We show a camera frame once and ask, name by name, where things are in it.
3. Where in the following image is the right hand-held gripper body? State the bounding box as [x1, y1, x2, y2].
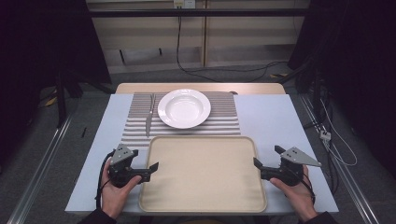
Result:
[273, 147, 322, 187]

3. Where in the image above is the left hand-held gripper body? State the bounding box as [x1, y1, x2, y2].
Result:
[107, 143, 142, 189]

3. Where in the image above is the person's left hand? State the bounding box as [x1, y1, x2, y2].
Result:
[101, 161, 143, 218]

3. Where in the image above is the person's right hand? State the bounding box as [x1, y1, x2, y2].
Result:
[270, 166, 318, 222]

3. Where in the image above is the silver table knife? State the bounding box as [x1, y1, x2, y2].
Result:
[145, 92, 156, 138]

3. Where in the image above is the beige tray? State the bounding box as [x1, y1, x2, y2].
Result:
[138, 135, 268, 214]

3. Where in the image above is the striped placemat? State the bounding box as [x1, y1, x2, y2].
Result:
[120, 91, 242, 149]

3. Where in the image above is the white plate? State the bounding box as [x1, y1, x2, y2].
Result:
[157, 89, 212, 130]

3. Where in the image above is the black metal stand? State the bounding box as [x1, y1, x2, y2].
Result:
[55, 70, 69, 129]

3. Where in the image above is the black curtain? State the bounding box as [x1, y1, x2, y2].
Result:
[287, 0, 396, 178]
[0, 0, 112, 171]

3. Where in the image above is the black crossbar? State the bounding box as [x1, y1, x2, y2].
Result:
[88, 7, 310, 19]

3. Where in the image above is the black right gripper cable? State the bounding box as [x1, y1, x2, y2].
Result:
[300, 171, 317, 204]

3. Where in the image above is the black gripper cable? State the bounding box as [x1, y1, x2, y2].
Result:
[300, 171, 317, 204]
[94, 150, 117, 210]

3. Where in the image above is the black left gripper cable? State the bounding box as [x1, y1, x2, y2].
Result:
[94, 150, 117, 210]

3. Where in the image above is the white cable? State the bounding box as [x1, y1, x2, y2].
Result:
[319, 98, 359, 167]

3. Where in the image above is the metal floor rail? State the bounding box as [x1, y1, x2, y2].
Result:
[7, 115, 75, 224]
[299, 93, 381, 224]

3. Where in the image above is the long black floor cable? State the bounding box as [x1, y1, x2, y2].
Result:
[176, 15, 289, 84]

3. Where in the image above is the white wall socket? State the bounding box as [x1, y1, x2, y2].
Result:
[173, 0, 197, 9]

